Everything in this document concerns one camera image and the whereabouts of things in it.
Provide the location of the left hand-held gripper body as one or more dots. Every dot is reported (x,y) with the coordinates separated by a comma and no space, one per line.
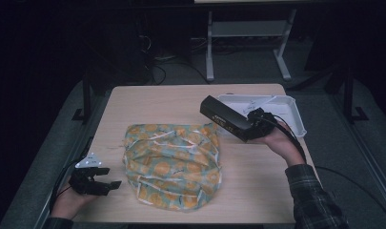
(84,183)

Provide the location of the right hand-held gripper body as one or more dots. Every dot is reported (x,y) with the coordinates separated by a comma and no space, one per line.
(263,124)

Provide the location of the white plastic tray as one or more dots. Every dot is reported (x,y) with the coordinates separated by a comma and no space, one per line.
(289,108)

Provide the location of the black rectangular box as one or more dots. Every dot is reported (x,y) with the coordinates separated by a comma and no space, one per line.
(222,117)

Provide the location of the orange print tote bag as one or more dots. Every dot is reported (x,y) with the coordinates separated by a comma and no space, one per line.
(171,165)

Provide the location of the person's left hand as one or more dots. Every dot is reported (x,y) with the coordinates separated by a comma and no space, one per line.
(70,202)

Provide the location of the person's right hand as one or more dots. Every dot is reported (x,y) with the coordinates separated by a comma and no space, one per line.
(282,143)

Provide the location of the black metal stand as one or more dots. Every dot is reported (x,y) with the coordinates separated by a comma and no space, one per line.
(86,95)
(349,95)

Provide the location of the grey metal rail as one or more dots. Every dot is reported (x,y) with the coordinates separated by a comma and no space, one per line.
(373,165)
(47,211)

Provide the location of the white metal table frame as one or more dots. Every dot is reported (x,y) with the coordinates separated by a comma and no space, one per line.
(209,47)

